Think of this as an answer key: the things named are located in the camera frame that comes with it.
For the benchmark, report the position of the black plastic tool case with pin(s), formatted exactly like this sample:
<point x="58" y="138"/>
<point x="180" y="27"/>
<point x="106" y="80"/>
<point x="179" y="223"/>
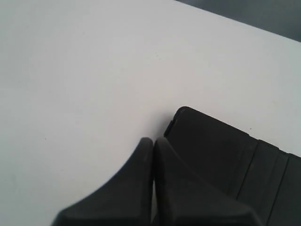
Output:
<point x="249" y="170"/>

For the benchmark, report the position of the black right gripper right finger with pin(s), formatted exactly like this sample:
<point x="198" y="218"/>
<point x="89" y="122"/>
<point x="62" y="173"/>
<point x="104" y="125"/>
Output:
<point x="184" y="199"/>

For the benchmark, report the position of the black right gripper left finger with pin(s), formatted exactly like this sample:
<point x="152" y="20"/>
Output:
<point x="125" y="200"/>

